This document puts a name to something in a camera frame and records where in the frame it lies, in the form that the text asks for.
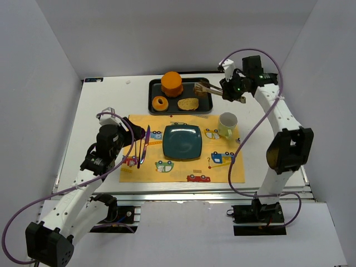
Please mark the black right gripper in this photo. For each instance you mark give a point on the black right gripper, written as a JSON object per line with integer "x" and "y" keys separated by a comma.
{"x": 226, "y": 92}

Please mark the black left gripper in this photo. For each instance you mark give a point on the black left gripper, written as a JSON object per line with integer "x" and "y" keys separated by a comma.
{"x": 130, "y": 133}

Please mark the metal tongs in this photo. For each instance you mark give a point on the metal tongs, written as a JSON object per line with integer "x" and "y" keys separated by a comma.
{"x": 214, "y": 90}

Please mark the brown bread slice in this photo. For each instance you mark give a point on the brown bread slice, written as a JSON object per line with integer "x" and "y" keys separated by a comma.
{"x": 188, "y": 104}

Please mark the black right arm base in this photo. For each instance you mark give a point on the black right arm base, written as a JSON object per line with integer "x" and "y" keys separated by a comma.
{"x": 257, "y": 219}

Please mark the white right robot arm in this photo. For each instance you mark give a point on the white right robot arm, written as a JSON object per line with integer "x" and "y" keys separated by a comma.
{"x": 290, "y": 148}

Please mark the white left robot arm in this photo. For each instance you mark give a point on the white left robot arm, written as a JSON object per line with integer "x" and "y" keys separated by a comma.
{"x": 52, "y": 240}

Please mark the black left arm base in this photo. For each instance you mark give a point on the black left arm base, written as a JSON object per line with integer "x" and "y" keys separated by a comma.
{"x": 120, "y": 218}

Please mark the light green mug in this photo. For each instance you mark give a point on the light green mug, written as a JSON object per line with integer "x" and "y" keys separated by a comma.
{"x": 226, "y": 125}

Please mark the black baking tray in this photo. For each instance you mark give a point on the black baking tray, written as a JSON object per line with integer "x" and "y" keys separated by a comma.
{"x": 205, "y": 102}

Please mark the orange bagel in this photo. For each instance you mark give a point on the orange bagel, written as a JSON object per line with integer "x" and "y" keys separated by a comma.
{"x": 160, "y": 103}

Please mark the teal square plate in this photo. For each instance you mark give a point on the teal square plate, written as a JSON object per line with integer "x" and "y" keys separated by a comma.
{"x": 182, "y": 142}

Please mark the small dark label sticker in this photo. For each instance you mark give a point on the small dark label sticker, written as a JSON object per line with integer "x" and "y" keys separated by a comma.
{"x": 93, "y": 79}

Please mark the yellow cartoon placemat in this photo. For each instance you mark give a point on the yellow cartoon placemat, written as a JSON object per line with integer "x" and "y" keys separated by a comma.
{"x": 212, "y": 166}

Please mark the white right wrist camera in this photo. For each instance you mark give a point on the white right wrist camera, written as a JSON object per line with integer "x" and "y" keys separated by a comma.
{"x": 228, "y": 68}

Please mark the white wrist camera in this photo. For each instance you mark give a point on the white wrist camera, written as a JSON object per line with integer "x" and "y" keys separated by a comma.
{"x": 228, "y": 68}
{"x": 108, "y": 119}

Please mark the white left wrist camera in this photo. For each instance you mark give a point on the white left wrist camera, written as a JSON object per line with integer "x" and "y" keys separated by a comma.
{"x": 108, "y": 119}

